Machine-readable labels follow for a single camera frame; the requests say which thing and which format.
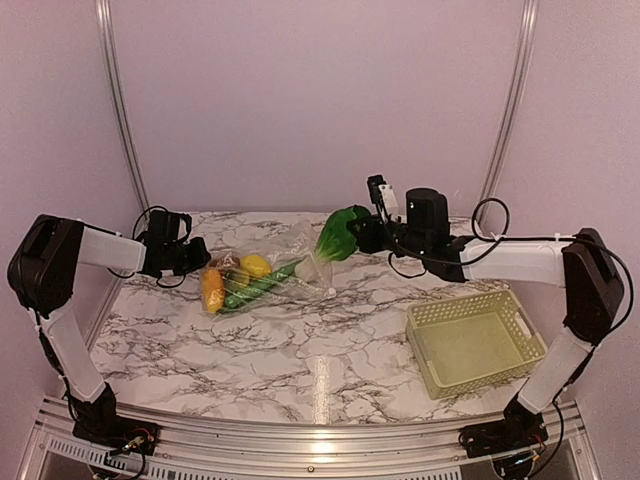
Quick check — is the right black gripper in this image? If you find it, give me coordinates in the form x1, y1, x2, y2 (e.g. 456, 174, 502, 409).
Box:
345, 213, 429, 260

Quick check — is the green fake bok choy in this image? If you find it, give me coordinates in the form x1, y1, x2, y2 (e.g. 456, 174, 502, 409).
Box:
315, 205, 370, 265

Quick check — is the green fake cucumber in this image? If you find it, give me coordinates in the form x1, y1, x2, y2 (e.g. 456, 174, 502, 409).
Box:
223, 260, 300, 310

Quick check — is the clear zip top bag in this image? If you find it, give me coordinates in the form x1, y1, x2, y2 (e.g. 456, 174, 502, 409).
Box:
199, 220, 335, 316

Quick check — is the pale green plastic basket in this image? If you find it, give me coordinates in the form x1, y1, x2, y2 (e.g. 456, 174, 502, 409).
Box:
405, 289, 547, 400

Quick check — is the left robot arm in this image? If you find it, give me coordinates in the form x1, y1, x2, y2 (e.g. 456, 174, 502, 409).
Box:
7, 208, 211, 445

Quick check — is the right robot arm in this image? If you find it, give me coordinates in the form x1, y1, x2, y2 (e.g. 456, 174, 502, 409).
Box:
347, 184, 634, 448

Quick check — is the orange yellow fake corn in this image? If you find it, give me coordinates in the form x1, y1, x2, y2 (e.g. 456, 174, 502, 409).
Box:
201, 268, 226, 313

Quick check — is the brown fake potato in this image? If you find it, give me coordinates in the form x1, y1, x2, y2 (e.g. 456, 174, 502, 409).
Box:
208, 252, 241, 271

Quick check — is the dark green fake pepper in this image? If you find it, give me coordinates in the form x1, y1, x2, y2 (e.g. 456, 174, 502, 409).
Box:
222, 268, 251, 292

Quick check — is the yellow fake lemon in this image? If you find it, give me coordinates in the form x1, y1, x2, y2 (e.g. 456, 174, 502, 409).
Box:
241, 254, 272, 279

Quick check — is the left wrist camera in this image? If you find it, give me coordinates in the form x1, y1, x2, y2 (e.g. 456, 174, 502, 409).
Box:
147, 209, 192, 245

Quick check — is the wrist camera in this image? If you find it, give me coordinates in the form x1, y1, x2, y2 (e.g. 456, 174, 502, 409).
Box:
367, 175, 399, 221
147, 209, 192, 245

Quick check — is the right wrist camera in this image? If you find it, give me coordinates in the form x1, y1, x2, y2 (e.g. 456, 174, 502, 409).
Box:
367, 175, 399, 221

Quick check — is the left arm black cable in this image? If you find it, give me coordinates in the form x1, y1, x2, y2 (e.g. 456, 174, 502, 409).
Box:
130, 203, 169, 241

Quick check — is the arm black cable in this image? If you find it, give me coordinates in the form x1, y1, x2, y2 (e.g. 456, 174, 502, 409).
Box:
130, 203, 169, 241
472, 197, 566, 244

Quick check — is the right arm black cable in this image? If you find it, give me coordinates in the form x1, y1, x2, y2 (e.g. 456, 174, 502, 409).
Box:
472, 197, 566, 244

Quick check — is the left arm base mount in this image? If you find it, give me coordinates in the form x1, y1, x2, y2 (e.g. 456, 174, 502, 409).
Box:
73, 415, 160, 456

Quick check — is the aluminium front rail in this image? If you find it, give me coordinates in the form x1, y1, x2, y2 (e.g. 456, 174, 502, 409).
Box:
19, 397, 601, 480

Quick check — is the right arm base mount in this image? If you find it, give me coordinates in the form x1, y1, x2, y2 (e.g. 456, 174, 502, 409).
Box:
458, 419, 549, 458

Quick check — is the left aluminium frame post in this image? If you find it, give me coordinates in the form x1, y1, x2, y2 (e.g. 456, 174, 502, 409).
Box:
95, 0, 150, 211

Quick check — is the aluminium frame post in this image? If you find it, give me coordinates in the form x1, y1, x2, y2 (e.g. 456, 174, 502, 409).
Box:
95, 0, 150, 211
479, 0, 539, 200

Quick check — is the right aluminium frame post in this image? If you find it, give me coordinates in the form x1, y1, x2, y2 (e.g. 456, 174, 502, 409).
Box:
479, 0, 539, 200

